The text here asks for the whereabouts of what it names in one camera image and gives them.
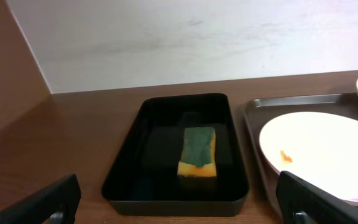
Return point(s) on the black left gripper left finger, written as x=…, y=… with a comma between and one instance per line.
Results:
x=55, y=203

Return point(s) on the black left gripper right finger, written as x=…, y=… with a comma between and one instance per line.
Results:
x=302, y=202

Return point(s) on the pink plate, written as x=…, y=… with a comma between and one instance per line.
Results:
x=320, y=148

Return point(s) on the yellow green sponge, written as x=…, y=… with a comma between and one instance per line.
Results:
x=198, y=154

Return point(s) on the dark brown serving tray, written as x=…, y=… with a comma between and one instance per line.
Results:
x=260, y=111

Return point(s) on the black rectangular sponge tray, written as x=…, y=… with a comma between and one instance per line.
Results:
x=143, y=179

